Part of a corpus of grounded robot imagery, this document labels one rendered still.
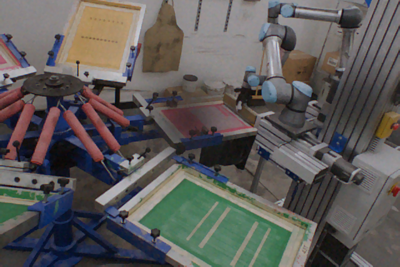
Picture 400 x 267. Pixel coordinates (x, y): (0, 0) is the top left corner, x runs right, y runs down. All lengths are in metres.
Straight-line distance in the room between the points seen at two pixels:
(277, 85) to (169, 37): 2.62
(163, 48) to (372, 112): 2.97
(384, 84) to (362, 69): 0.13
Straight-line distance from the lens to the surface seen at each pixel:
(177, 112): 2.41
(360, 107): 1.87
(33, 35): 3.87
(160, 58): 4.29
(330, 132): 1.98
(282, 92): 1.79
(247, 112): 2.44
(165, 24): 4.19
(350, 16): 2.19
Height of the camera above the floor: 2.05
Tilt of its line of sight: 28 degrees down
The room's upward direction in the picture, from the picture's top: 10 degrees clockwise
